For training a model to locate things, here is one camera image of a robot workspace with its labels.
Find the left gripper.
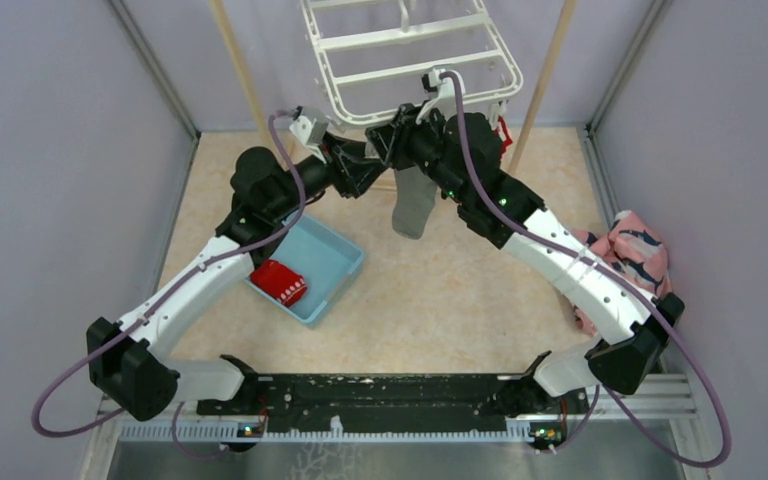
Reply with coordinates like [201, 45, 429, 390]
[269, 130, 389, 220]

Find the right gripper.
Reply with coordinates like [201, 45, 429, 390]
[366, 99, 469, 205]

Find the grey striped sock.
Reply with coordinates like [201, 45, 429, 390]
[391, 167, 438, 240]

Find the white clip hanger frame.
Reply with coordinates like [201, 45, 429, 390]
[300, 1, 524, 127]

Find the light blue plastic basket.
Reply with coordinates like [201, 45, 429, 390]
[245, 215, 366, 329]

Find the red sock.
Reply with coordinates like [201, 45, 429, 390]
[494, 115, 514, 157]
[249, 259, 308, 307]

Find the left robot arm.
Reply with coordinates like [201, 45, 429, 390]
[86, 134, 385, 421]

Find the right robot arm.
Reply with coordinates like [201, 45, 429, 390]
[365, 104, 684, 412]

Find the red hanging sock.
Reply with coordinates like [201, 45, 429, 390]
[494, 115, 514, 157]

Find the wooden drying rack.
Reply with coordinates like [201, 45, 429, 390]
[209, 1, 578, 174]

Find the pink patterned cloth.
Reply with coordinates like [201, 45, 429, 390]
[573, 210, 672, 298]

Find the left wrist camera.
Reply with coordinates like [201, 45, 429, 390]
[289, 106, 330, 163]

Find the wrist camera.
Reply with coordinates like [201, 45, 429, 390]
[289, 106, 330, 163]
[415, 66, 465, 125]

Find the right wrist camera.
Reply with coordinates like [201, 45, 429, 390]
[415, 66, 465, 125]

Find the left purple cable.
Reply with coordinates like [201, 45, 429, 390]
[30, 109, 308, 440]

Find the purple cable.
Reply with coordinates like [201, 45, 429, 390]
[438, 70, 733, 470]
[30, 109, 308, 440]

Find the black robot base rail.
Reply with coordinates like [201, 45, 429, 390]
[197, 358, 590, 448]

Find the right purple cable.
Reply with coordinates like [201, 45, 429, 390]
[438, 70, 733, 470]

